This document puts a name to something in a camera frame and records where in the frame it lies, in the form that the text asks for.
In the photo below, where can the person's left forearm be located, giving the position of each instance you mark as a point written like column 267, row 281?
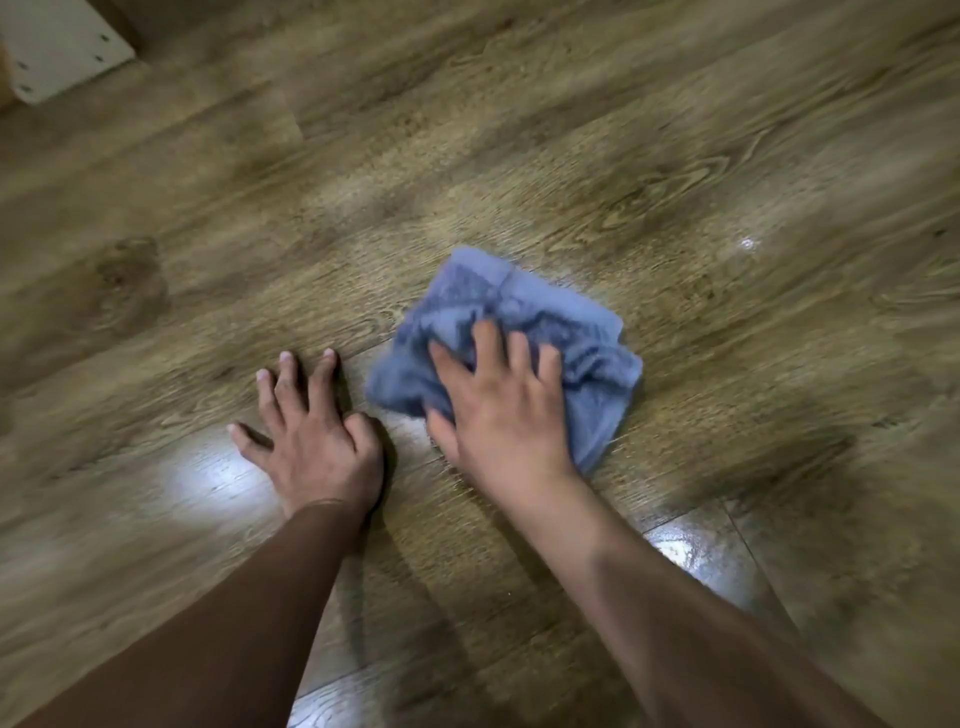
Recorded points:
column 232, row 637

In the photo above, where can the person's left middle finger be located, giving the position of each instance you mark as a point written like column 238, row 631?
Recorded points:
column 292, row 386

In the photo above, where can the person's left hand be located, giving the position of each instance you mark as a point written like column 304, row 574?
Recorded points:
column 319, row 457

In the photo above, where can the person's right middle finger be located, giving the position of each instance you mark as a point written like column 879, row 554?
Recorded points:
column 488, row 351

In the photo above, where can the white furniture panel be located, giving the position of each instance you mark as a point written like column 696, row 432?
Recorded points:
column 60, row 41

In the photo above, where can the person's right forearm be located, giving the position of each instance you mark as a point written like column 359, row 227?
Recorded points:
column 675, row 630

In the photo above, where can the person's right thumb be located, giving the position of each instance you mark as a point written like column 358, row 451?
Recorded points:
column 441, row 439

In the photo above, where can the person's right little finger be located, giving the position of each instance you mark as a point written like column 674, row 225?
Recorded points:
column 551, row 371

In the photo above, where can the blue cleaning cloth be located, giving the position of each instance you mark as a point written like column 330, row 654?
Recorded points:
column 525, row 307

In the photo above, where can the person's left little finger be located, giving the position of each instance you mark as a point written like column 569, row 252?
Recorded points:
column 251, row 444

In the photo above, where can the person's right hand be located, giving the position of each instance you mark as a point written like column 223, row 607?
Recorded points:
column 506, row 427

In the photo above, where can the person's left thumb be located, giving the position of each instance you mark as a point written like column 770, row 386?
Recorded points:
column 364, row 439

